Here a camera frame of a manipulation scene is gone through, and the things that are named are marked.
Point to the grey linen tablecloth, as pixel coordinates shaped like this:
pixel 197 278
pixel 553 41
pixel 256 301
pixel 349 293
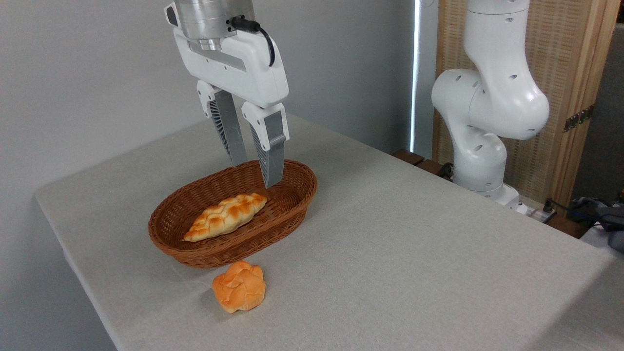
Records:
pixel 390 273

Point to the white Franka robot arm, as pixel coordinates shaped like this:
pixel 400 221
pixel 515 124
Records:
pixel 490 102

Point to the long braided bread loaf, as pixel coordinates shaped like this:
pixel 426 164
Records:
pixel 226 217

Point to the brown oval wicker basket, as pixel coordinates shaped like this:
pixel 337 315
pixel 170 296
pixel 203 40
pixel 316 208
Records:
pixel 287 204

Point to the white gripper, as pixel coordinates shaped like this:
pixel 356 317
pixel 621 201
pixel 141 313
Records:
pixel 243 70

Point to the wooden framed rattan screen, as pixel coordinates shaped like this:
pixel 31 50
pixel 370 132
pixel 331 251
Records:
pixel 560 58

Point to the round orange bread roll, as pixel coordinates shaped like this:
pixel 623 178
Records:
pixel 240 287

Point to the metal screen hinge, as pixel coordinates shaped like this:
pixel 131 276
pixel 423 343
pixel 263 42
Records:
pixel 579 118

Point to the black plug at robot base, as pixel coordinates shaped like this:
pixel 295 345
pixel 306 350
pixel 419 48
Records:
pixel 548 209

